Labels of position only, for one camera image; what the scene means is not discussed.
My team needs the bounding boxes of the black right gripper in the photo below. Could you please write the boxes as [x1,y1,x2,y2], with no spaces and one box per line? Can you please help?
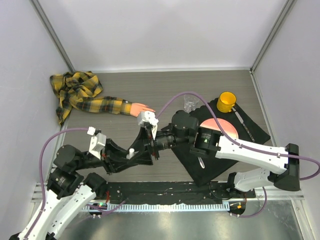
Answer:
[127,125,192,166]

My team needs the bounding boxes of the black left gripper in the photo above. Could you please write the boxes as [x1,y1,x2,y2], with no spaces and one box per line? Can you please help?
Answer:
[73,137,135,174]

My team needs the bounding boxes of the white nail polish bottle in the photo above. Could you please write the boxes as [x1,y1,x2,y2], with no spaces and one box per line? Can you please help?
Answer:
[126,148,136,160]

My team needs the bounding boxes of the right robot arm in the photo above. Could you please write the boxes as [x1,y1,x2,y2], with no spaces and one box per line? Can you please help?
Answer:
[128,110,300,198]

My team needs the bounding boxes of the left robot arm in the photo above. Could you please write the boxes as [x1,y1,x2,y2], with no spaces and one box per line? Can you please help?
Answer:
[10,134,145,240]

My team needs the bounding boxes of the mannequin hand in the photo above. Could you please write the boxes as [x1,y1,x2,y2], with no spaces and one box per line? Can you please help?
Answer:
[130,102,156,117]

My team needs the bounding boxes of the silver fork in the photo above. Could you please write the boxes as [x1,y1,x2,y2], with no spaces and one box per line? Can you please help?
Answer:
[197,157,205,169]

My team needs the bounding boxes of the black scalloped placemat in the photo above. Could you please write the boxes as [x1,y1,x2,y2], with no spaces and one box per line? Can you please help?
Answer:
[172,98,271,187]

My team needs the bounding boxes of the clear plastic cup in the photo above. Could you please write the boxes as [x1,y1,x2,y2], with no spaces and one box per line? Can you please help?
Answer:
[183,94,200,113]

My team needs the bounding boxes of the yellow plaid shirt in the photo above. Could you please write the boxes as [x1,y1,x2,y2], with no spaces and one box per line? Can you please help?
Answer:
[49,71,132,126]

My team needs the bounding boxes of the pink cream plate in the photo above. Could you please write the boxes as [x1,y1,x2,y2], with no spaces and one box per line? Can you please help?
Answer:
[199,117,238,138]

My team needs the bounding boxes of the yellow mug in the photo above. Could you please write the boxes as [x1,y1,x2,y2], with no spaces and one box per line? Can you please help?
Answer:
[216,91,237,113]

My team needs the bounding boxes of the silver knife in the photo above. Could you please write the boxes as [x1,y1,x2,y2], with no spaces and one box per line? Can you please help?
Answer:
[232,107,255,143]

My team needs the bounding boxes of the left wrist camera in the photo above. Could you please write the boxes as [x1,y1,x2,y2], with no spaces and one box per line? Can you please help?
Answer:
[87,126,107,160]

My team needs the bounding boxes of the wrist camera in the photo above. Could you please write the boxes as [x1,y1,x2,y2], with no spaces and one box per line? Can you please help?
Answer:
[87,126,107,160]
[137,111,159,140]

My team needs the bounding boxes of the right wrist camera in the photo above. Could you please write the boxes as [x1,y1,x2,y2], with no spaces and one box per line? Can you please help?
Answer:
[137,111,159,140]

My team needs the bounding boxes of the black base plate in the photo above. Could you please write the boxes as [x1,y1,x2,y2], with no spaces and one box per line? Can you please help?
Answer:
[108,181,256,205]

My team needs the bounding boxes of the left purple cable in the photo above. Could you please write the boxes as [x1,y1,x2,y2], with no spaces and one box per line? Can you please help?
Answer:
[23,127,90,236]

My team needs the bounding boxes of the white cable duct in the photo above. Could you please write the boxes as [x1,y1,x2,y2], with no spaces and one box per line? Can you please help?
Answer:
[84,202,230,213]

